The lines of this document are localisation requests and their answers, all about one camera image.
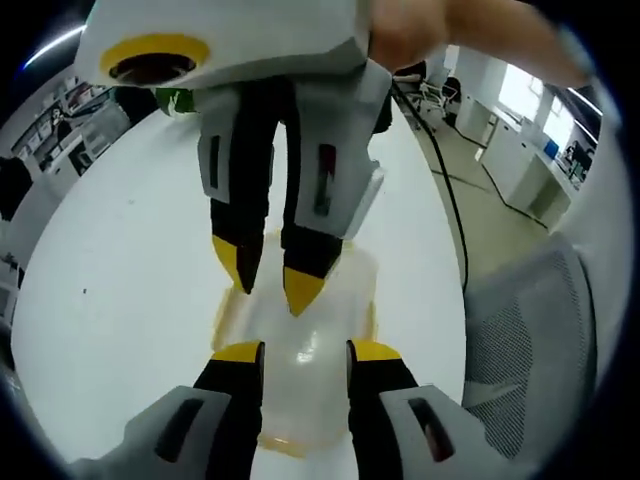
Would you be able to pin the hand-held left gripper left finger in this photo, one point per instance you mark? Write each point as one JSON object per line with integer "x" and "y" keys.
{"x": 220, "y": 390}

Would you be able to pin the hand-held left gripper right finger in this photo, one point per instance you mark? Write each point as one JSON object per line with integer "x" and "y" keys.
{"x": 380, "y": 395}

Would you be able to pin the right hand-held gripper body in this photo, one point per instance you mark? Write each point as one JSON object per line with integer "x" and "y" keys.
{"x": 260, "y": 35}

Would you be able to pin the clear box with yellow buckles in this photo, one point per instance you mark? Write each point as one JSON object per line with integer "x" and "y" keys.
{"x": 305, "y": 345}

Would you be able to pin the person's right hand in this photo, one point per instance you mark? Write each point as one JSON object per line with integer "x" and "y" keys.
{"x": 410, "y": 35}

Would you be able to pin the potted green plant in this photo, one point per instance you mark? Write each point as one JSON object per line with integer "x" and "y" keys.
{"x": 175, "y": 100}

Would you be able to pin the white office chair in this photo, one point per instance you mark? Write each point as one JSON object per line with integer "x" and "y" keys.
{"x": 440, "y": 97}

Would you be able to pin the grey mesh office chair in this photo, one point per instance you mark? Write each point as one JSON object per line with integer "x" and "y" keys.
{"x": 525, "y": 320}

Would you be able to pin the white office desk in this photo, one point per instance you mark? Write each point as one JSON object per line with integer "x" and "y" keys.
{"x": 510, "y": 150}

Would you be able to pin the white storage shelving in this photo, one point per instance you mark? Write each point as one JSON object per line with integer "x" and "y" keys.
{"x": 65, "y": 115}

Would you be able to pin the long ceiling strip light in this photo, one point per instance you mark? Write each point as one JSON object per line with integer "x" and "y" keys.
{"x": 52, "y": 47}

